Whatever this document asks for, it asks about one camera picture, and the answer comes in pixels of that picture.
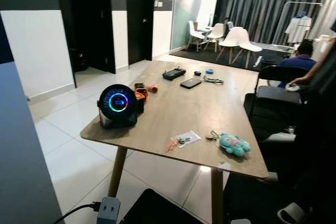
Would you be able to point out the person hand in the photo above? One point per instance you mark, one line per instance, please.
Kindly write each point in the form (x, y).
(298, 81)

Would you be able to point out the bare person forearm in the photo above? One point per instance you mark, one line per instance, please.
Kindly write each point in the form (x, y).
(320, 60)

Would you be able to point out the clear plastic bag with keys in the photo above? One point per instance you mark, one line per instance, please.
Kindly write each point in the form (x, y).
(186, 139)

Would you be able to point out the small white round object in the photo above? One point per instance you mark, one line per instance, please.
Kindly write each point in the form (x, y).
(293, 88)

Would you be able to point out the seated person in blue shirt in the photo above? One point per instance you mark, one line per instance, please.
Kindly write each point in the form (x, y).
(299, 62)

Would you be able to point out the black folding chair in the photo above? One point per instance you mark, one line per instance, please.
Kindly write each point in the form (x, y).
(275, 94)

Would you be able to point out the dark floor rug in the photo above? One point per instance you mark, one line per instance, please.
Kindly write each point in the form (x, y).
(268, 57)

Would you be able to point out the white hanging shirt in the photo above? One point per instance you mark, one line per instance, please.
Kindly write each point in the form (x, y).
(298, 29)

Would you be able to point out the person in dark clothes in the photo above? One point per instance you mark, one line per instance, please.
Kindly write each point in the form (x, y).
(320, 135)

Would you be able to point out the white shell chair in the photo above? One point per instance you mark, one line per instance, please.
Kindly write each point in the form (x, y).
(249, 44)
(231, 38)
(216, 31)
(194, 32)

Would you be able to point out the metal clothes rack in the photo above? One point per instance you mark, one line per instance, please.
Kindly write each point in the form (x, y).
(294, 3)

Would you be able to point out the dark grey curtain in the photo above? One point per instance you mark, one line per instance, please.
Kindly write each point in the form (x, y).
(262, 1)

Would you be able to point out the blue tape roll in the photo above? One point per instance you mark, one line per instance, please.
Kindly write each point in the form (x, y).
(209, 71)

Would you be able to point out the small black mouse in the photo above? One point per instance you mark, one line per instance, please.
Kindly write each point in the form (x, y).
(197, 73)

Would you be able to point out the flat black phone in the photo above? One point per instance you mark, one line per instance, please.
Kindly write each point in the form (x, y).
(190, 83)

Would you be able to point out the light wooden table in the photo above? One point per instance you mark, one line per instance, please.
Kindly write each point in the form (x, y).
(178, 108)

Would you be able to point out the black box device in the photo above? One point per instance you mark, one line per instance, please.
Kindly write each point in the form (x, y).
(174, 74)

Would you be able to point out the grey slipper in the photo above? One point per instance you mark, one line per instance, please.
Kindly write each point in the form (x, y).
(290, 214)

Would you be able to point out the orange and black tool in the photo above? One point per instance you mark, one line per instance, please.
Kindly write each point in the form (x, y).
(140, 95)

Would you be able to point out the narrow black door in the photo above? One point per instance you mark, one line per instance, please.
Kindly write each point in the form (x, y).
(139, 17)

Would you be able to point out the black square mat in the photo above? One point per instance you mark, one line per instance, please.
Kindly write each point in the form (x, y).
(157, 211)

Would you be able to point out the grey panel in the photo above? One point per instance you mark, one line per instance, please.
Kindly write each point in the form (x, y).
(23, 145)

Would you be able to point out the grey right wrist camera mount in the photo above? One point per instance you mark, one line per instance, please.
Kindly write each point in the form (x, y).
(240, 222)

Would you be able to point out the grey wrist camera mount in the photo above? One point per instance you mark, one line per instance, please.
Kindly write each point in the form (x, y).
(240, 222)
(108, 211)

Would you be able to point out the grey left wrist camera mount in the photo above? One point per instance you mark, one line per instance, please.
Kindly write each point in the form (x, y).
(108, 211)

